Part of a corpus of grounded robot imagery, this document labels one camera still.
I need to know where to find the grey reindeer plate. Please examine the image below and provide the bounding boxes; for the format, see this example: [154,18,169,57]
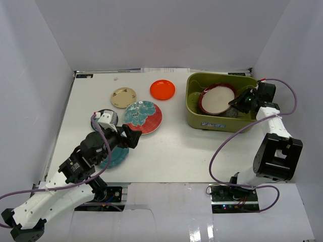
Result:
[198,105,240,118]

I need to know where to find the red rimmed beige plate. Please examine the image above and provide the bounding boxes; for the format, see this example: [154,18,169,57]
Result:
[198,83,237,115]

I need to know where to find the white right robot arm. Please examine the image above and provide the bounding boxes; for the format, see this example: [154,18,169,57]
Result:
[228,81,303,201]

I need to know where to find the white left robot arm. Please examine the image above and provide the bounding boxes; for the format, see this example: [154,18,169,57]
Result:
[1,125,142,241]

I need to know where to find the olive green plastic bin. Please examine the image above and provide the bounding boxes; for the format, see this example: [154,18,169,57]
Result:
[185,72,257,133]

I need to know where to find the teal scalloped plate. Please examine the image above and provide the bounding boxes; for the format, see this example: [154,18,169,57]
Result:
[97,147,129,169]

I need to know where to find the blue white patterned plate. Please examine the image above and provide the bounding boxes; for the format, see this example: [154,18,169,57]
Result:
[90,108,119,131]

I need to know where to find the red teal floral plate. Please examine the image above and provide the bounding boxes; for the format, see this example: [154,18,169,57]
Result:
[123,101,163,135]

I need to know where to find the cream floral small plate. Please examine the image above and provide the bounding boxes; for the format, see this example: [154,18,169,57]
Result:
[110,87,137,109]

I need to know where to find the orange round plate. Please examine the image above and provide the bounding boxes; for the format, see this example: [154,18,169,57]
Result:
[149,80,176,100]

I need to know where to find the white paper sheets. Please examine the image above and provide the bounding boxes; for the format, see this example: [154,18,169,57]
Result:
[140,68,190,73]

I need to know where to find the black label sticker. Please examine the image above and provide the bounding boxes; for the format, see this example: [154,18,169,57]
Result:
[75,74,93,79]

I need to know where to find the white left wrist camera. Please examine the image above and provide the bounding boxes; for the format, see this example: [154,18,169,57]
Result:
[94,109,119,132]

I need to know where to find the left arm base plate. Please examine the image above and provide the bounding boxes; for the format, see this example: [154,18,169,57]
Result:
[94,187,123,203]

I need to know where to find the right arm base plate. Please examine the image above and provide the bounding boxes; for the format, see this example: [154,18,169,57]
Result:
[206,184,259,214]

